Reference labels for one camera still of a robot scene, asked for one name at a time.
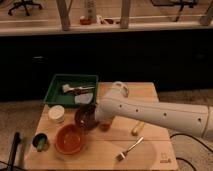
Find white brush in tray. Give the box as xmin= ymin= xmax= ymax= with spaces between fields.
xmin=62 ymin=84 xmax=94 ymax=94

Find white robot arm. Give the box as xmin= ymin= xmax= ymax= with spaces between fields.
xmin=95 ymin=81 xmax=213 ymax=142

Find dark maroon bowl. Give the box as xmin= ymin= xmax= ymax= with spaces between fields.
xmin=74 ymin=104 xmax=98 ymax=131

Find black object at left edge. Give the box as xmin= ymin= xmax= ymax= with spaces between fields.
xmin=7 ymin=132 xmax=21 ymax=171

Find dark cup with green item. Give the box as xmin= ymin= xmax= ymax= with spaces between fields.
xmin=32 ymin=133 xmax=48 ymax=152

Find orange bowl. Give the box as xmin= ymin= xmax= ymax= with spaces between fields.
xmin=55 ymin=124 xmax=86 ymax=155

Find red and white items on shelf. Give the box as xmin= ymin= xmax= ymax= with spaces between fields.
xmin=79 ymin=0 xmax=118 ymax=26

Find white round container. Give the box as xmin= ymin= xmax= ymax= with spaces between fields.
xmin=48 ymin=105 xmax=65 ymax=123

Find metal fork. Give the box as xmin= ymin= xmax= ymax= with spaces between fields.
xmin=116 ymin=137 xmax=143 ymax=161

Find green plastic tray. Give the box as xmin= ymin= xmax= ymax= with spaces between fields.
xmin=44 ymin=74 xmax=98 ymax=108

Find orange fruit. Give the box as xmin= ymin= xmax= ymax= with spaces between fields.
xmin=99 ymin=123 xmax=111 ymax=132

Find grey cloth piece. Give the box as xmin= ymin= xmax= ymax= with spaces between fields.
xmin=74 ymin=93 xmax=93 ymax=104

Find black cable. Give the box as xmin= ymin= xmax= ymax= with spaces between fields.
xmin=169 ymin=132 xmax=213 ymax=171

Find black office chair base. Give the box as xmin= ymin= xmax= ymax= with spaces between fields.
xmin=8 ymin=0 xmax=43 ymax=16

